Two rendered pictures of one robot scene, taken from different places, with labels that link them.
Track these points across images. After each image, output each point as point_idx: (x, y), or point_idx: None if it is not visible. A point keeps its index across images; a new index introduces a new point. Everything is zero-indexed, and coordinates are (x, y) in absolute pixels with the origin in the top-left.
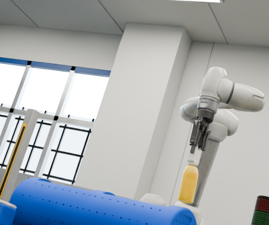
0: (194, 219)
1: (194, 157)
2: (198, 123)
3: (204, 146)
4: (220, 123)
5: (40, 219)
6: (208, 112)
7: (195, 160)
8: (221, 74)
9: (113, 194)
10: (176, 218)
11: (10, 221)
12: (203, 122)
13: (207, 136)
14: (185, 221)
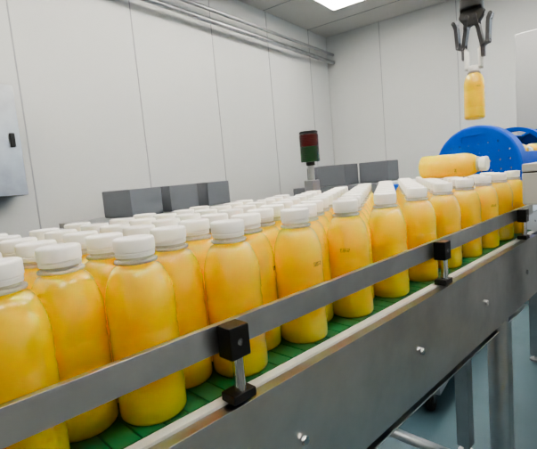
0: (492, 132)
1: (464, 64)
2: (452, 26)
3: (485, 36)
4: None
5: None
6: (460, 2)
7: (468, 67)
8: None
9: (514, 127)
10: (449, 146)
11: None
12: (463, 16)
13: (485, 22)
14: (473, 141)
